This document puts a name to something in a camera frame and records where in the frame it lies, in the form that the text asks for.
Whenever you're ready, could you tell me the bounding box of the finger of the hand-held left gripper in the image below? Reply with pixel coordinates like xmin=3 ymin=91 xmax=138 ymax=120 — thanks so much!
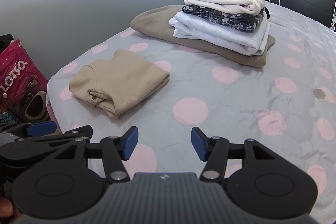
xmin=0 ymin=120 xmax=58 ymax=138
xmin=16 ymin=125 xmax=93 ymax=146

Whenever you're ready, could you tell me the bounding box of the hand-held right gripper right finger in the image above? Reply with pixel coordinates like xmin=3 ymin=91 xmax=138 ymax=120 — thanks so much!
xmin=191 ymin=126 xmax=276 ymax=182

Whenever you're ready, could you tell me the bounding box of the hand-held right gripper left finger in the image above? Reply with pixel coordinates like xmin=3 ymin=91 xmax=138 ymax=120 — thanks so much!
xmin=55 ymin=126 xmax=139 ymax=183

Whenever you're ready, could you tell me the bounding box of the beige shirt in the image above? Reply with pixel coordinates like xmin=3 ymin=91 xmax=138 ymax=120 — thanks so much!
xmin=69 ymin=49 xmax=171 ymax=119

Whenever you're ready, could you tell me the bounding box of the stack of folded clothes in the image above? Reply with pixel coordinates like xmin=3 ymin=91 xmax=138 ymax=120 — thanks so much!
xmin=169 ymin=11 xmax=271 ymax=56

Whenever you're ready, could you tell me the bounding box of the person's left hand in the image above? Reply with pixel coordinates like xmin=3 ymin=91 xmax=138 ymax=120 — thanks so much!
xmin=0 ymin=196 xmax=17 ymax=220

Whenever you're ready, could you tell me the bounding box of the grey pink-dotted bed sheet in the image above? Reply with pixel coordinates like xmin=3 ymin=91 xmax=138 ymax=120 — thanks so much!
xmin=46 ymin=1 xmax=336 ymax=215

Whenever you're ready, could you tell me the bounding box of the red printed plastic bag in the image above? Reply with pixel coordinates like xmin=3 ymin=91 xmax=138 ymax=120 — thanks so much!
xmin=0 ymin=39 xmax=51 ymax=123

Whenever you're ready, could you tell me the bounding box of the black bag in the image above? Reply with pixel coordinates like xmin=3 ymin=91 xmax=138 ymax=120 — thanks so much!
xmin=0 ymin=34 xmax=14 ymax=54

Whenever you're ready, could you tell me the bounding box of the tan folded garment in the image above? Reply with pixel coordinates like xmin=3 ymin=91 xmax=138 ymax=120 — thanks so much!
xmin=130 ymin=5 xmax=276 ymax=68

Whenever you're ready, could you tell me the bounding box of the dark floral folded garment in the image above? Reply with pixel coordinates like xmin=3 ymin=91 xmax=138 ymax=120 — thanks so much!
xmin=182 ymin=4 xmax=271 ymax=33

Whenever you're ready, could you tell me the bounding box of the small grey square patch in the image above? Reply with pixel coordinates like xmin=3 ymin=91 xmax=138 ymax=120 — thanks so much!
xmin=312 ymin=88 xmax=327 ymax=100

